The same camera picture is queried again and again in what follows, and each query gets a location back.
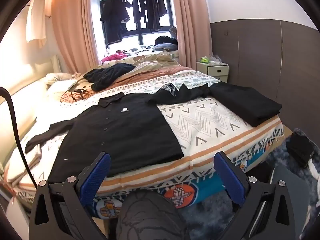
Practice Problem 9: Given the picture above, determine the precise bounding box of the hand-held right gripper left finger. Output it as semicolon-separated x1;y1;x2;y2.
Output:
29;152;111;240

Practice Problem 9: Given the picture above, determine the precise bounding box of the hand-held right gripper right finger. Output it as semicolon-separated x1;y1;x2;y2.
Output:
214;151;297;240

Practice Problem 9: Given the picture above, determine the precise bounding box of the black button-up shirt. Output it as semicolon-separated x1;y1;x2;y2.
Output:
25;84;213;183

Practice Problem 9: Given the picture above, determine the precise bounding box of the stack of black clothes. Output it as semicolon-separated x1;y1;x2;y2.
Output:
285;132;316;168

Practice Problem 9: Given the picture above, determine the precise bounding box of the row of dark hanging clothes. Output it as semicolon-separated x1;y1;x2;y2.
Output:
132;0;168;30

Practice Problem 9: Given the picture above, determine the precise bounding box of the blue shaggy rug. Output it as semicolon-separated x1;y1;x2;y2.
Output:
179;129;320;240

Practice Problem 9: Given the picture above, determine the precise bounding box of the patterned bed blanket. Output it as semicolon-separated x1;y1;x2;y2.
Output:
7;69;285;220

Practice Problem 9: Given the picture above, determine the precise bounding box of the person's leg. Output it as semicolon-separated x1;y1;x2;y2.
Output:
115;191;188;240

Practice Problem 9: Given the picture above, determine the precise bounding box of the folded black garment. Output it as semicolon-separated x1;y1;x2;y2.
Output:
209;82;283;128

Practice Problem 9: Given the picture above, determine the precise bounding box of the white cloth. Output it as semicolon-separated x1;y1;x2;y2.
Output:
309;155;320;178

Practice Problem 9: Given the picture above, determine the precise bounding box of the black knit garment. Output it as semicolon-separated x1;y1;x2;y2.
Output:
84;63;137;92

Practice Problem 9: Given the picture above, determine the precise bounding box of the white pillow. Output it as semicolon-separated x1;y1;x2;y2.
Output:
46;72;80;100

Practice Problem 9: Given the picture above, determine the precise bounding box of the white nightstand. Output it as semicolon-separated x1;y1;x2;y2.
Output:
196;61;229;83

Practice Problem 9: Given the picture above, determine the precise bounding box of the beige padded headboard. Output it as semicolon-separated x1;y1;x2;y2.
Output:
0;55;60;155

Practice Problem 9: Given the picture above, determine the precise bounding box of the salmon bed sheet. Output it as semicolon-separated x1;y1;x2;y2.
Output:
110;65;198;88

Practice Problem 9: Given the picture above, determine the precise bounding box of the pink cloth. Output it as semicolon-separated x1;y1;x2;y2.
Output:
102;51;128;63

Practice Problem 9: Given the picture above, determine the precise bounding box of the beige duvet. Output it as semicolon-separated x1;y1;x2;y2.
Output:
75;52;190;85

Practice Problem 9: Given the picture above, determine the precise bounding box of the grey cushion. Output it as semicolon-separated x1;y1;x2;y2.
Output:
153;35;179;53

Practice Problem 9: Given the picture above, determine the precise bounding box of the black framed window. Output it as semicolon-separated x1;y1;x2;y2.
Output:
99;0;177;46

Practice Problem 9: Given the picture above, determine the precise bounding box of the pink curtain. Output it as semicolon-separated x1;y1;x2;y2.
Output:
170;0;212;68
49;0;100;74

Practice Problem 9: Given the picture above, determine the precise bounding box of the large dark hanging jacket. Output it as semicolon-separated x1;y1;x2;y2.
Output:
100;0;131;44

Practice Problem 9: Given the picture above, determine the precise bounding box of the white hanging garment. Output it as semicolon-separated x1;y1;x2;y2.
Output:
26;0;48;48

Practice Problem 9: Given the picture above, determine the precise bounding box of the tangled black cable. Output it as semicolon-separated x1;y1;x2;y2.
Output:
61;85;94;103

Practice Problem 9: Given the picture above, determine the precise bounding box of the thick black cable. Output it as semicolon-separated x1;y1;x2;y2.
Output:
0;87;35;188

